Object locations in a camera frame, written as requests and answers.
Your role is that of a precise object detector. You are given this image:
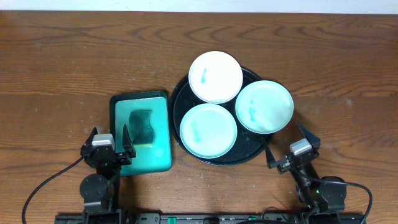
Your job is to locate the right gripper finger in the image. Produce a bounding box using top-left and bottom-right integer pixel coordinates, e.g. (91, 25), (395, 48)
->
(262, 138), (275, 164)
(297, 123), (321, 149)

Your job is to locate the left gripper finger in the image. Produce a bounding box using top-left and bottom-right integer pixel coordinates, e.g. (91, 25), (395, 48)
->
(84, 127), (98, 146)
(122, 124), (134, 153)

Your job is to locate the dark green scrub sponge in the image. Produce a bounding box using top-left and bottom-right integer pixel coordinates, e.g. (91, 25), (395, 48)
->
(129, 110), (155, 147)

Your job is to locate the mint plate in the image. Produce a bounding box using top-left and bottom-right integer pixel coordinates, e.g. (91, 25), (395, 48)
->
(180, 103), (238, 159)
(235, 80), (294, 134)

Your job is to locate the mint plate front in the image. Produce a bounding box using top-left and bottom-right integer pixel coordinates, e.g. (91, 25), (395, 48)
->
(180, 103), (238, 159)

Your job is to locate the white plate with green smear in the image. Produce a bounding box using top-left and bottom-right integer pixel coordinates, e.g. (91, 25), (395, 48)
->
(188, 51), (243, 104)

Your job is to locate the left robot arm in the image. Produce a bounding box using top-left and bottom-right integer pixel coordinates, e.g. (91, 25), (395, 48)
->
(80, 126), (136, 224)

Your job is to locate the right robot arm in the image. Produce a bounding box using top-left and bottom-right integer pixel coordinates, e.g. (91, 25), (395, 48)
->
(262, 124), (347, 213)

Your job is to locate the black round tray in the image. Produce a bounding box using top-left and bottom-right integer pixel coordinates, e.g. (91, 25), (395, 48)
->
(168, 75), (274, 166)

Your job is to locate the green rectangular tray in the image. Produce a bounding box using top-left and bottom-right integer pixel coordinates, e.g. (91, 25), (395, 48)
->
(109, 91), (172, 177)

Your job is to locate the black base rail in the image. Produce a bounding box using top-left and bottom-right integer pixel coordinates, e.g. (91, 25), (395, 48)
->
(55, 212), (365, 224)

